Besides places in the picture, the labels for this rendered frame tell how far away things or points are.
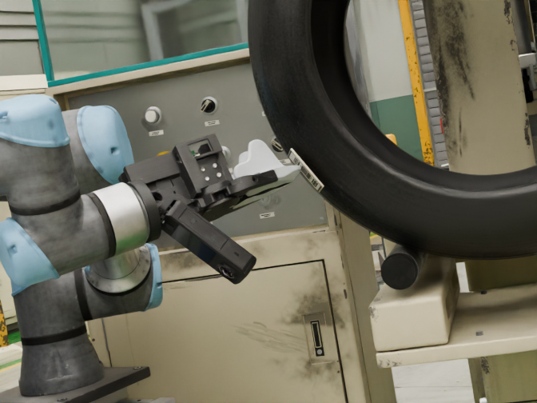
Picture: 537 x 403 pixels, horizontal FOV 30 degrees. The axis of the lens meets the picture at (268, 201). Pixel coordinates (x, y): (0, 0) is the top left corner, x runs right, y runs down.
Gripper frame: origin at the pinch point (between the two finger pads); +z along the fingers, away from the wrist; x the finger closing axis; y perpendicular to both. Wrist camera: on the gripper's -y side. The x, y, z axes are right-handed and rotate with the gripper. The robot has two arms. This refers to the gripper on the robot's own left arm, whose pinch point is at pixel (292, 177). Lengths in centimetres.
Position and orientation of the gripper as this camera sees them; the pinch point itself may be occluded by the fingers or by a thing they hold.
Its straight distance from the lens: 120.7
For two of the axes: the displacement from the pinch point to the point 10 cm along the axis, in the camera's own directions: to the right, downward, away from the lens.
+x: -3.4, 3.5, 8.7
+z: 8.4, -3.0, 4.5
